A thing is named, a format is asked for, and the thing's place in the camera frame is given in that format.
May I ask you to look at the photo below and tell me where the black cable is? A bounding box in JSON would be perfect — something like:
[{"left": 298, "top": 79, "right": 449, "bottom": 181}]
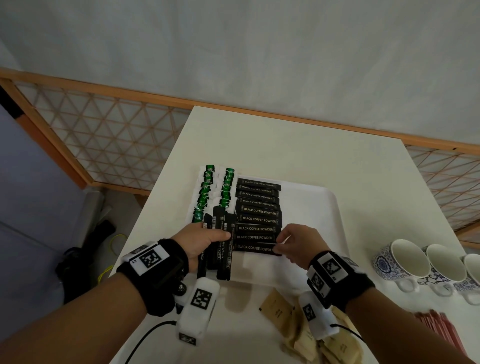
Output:
[
  {"left": 123, "top": 320, "right": 178, "bottom": 364},
  {"left": 329, "top": 323, "right": 367, "bottom": 344}
]

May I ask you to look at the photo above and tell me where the row of black coffee packets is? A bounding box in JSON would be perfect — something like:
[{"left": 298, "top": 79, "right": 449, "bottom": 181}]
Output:
[{"left": 234, "top": 178, "right": 283, "bottom": 244}]

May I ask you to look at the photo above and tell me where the black stick sachet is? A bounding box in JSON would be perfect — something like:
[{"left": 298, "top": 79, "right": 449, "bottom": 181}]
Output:
[
  {"left": 217, "top": 214, "right": 237, "bottom": 281},
  {"left": 208, "top": 205, "right": 226, "bottom": 271},
  {"left": 196, "top": 214, "right": 212, "bottom": 280}
]

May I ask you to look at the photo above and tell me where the black wrist strap with marker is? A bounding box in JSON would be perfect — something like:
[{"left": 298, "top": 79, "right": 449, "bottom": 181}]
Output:
[
  {"left": 116, "top": 238, "right": 189, "bottom": 318},
  {"left": 306, "top": 250, "right": 376, "bottom": 313}
]

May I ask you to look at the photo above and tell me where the person's left hand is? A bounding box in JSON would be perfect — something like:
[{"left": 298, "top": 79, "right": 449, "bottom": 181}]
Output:
[{"left": 170, "top": 223, "right": 232, "bottom": 273}]

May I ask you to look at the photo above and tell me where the person's right hand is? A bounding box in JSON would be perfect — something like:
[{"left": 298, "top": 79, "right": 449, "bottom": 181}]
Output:
[{"left": 275, "top": 224, "right": 332, "bottom": 269}]

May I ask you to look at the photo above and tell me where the stack of red packets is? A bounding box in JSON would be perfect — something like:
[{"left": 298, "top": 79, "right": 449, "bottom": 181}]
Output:
[{"left": 414, "top": 309, "right": 470, "bottom": 359}]

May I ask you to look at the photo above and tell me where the wooden lattice screen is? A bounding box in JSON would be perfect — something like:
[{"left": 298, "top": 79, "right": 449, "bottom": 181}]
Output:
[{"left": 0, "top": 67, "right": 480, "bottom": 251}]

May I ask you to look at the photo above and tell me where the person's left forearm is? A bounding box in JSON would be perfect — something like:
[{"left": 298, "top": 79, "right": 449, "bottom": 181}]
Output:
[{"left": 0, "top": 271, "right": 160, "bottom": 364}]

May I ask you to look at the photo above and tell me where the person's right forearm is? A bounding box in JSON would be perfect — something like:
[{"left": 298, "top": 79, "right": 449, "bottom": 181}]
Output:
[{"left": 342, "top": 286, "right": 480, "bottom": 364}]

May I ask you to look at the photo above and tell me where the pile of tan paper sachets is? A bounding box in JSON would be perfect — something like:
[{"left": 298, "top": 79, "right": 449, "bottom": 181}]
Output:
[{"left": 258, "top": 287, "right": 363, "bottom": 364}]

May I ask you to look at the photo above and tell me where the row of green sachets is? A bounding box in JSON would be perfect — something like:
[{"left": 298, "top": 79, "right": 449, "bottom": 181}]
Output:
[{"left": 191, "top": 163, "right": 236, "bottom": 226}]

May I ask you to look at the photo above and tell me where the black bag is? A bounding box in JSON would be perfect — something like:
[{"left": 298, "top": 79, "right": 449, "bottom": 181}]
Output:
[{"left": 55, "top": 219, "right": 118, "bottom": 298}]

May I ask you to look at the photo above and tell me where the yellow cable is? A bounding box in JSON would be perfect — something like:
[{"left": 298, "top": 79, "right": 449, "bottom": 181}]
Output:
[{"left": 97, "top": 233, "right": 127, "bottom": 284}]

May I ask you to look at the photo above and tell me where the white tray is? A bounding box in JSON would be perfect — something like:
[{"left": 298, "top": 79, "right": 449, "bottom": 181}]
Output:
[{"left": 185, "top": 174, "right": 353, "bottom": 286}]

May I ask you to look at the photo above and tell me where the blue patterned white mug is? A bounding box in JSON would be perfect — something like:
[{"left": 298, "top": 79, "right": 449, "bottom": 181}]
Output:
[
  {"left": 453, "top": 253, "right": 480, "bottom": 305},
  {"left": 373, "top": 239, "right": 431, "bottom": 293},
  {"left": 418, "top": 244, "right": 466, "bottom": 298}
]

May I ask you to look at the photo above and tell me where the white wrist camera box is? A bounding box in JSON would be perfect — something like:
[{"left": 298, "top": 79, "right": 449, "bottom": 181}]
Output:
[
  {"left": 176, "top": 277, "right": 221, "bottom": 345},
  {"left": 298, "top": 290, "right": 339, "bottom": 341}
]

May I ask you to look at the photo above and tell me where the black coffee powder packet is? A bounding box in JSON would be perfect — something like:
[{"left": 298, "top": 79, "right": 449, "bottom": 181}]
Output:
[{"left": 233, "top": 242, "right": 283, "bottom": 257}]

